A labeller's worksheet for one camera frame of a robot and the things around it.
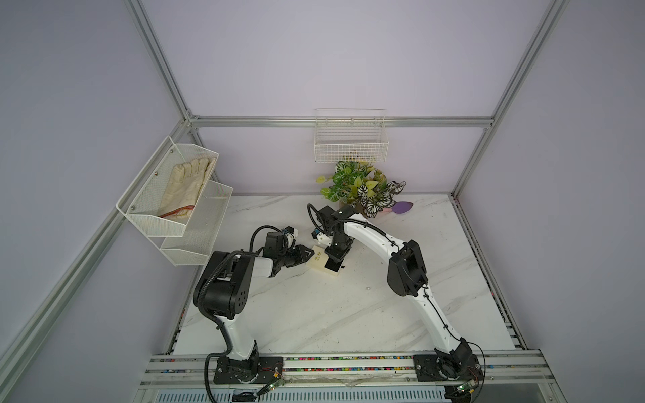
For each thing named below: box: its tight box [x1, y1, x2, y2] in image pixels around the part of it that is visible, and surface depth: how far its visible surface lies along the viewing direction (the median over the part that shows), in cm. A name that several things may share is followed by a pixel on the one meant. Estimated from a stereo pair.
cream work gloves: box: [158, 157, 216, 221], surface depth 79 cm
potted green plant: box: [315, 160, 407, 219], surface depth 92 cm
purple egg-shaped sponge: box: [392, 200, 415, 215], surface depth 117 cm
